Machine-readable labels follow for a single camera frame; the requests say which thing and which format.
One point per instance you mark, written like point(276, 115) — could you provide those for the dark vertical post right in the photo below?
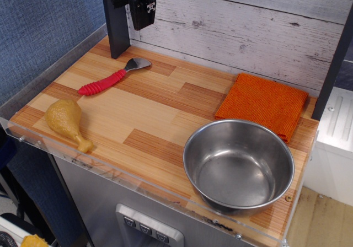
point(334, 68)

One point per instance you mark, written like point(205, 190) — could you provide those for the white metal side cabinet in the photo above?
point(329, 170)

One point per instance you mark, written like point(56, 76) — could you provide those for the plastic toy chicken drumstick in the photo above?
point(64, 117)

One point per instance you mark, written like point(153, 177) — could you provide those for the clear acrylic table guard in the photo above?
point(138, 127)

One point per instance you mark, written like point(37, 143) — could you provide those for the orange cloth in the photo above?
point(273, 105)

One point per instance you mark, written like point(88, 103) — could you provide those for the silver button control panel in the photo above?
point(138, 229)

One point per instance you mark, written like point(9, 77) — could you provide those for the yellow object bottom corner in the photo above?
point(33, 241)

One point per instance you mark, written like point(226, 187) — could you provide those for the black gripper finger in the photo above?
point(142, 13)

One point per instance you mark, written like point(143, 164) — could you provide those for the stainless steel bowl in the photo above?
point(238, 167)

